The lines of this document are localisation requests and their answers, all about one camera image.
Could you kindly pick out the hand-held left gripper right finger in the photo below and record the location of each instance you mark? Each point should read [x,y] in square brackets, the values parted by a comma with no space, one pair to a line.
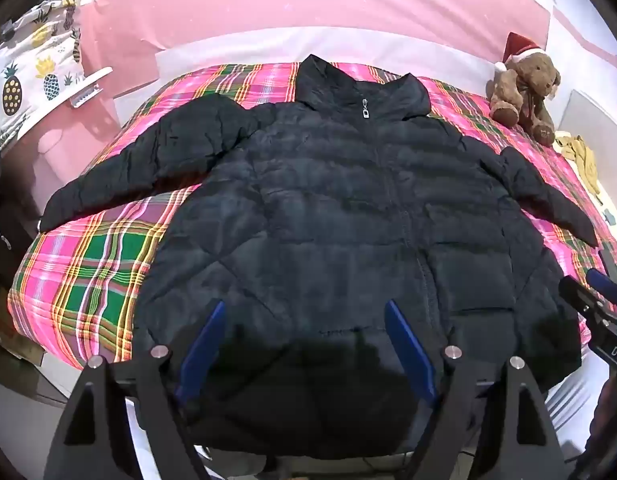
[411,355]

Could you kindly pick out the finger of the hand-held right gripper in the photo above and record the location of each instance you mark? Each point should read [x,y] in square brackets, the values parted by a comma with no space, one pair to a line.
[583,300]
[607,284]

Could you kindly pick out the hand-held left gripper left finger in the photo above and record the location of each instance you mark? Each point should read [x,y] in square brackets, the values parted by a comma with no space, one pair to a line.
[204,345]

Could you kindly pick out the black puffer jacket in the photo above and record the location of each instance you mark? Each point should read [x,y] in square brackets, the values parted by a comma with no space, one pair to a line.
[328,200]

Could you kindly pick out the person's right forearm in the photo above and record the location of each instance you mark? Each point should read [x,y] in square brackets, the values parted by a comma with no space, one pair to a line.
[608,420]

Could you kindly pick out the black phone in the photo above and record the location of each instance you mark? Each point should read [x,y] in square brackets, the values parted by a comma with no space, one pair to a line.
[609,257]

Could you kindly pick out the teal toy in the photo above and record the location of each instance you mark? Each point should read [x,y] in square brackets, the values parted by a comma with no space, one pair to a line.
[608,217]

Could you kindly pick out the pale yellow bed sheet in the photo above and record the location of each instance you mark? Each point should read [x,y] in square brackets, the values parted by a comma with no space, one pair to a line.
[615,195]

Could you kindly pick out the yellow crumpled cloth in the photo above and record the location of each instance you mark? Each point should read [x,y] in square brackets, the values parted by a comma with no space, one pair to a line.
[580,157]

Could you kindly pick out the pink green plaid blanket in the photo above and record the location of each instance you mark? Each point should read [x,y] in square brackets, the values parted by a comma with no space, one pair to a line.
[88,280]

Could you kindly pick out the white cabinet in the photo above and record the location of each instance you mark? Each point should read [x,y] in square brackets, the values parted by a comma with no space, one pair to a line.
[595,120]

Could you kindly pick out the brown teddy bear, red hat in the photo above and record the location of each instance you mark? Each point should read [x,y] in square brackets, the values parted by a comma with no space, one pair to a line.
[525,95]

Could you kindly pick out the white plastic object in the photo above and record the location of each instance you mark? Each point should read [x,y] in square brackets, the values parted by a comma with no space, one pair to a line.
[91,86]

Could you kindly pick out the pineapple print cloth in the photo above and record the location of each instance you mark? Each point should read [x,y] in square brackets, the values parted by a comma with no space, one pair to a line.
[23,75]

